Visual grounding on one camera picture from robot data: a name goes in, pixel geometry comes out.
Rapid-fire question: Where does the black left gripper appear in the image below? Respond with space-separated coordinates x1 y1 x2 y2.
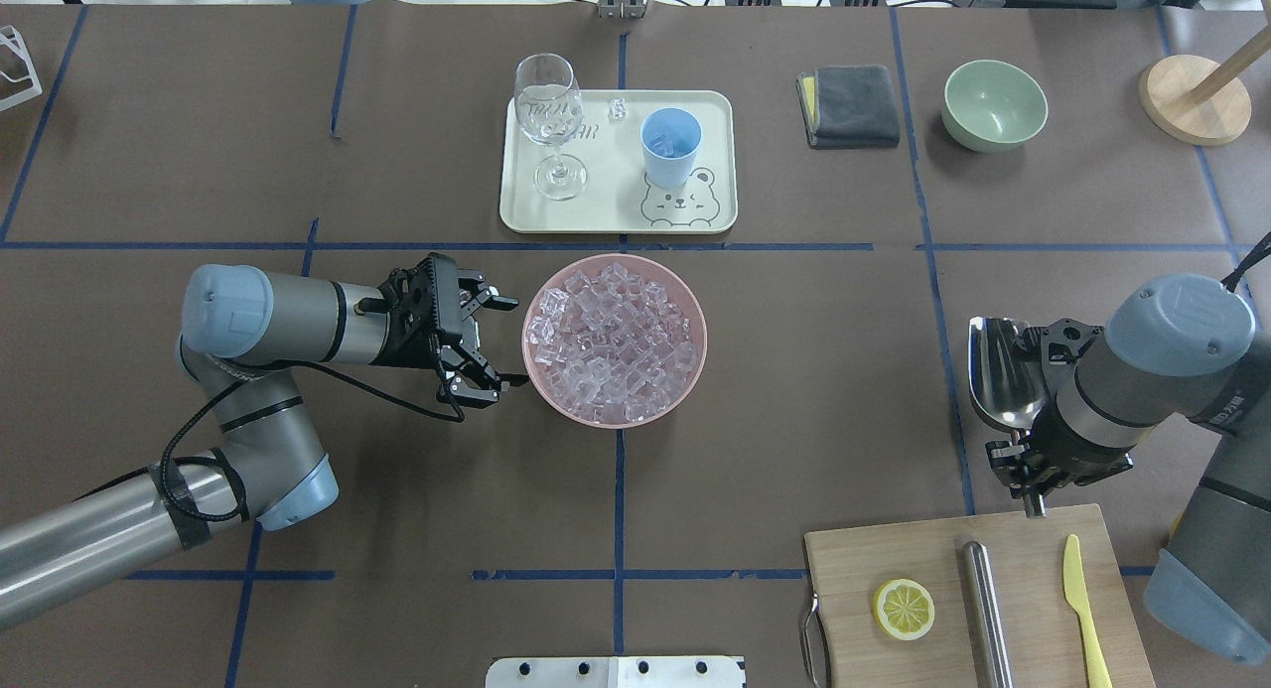
377 254 527 408

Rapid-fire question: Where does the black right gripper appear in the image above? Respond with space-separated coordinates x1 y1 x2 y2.
1014 318 1132 499

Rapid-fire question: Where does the metal ice scoop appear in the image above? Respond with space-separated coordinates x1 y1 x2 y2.
969 317 1046 518

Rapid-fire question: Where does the pink bowl of ice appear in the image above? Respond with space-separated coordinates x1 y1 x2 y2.
521 253 708 429

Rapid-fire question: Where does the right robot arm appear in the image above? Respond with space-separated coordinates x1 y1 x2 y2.
969 239 1268 665

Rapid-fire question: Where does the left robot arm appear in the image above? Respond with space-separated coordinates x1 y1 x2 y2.
1 253 527 628

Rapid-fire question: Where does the light blue cup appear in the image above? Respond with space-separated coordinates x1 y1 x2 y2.
641 107 703 189

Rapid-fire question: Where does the yellow plastic knife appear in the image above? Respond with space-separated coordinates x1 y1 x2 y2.
1061 534 1113 688

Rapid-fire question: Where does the metal cylinder rod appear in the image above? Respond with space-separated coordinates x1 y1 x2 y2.
961 540 1014 687

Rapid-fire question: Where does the lemon half slice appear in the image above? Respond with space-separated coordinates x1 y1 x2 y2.
872 579 935 641

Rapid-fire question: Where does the wooden cutting board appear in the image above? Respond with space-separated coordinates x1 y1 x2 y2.
799 504 1158 688

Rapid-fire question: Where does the clear wine glass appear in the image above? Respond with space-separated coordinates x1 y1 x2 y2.
513 52 587 203

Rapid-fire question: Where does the cream bear tray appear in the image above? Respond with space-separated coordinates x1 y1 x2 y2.
500 89 737 234

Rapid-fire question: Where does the green bowl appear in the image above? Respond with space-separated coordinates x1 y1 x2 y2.
941 60 1049 153

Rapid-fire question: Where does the wooden stand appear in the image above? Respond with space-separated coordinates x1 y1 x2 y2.
1138 27 1270 146

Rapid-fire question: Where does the grey folded cloth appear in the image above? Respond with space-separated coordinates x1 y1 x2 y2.
797 65 900 149

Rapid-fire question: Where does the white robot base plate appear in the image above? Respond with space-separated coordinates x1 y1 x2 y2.
486 655 749 687

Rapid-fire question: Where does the white wire rack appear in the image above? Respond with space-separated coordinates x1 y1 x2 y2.
1 25 44 109

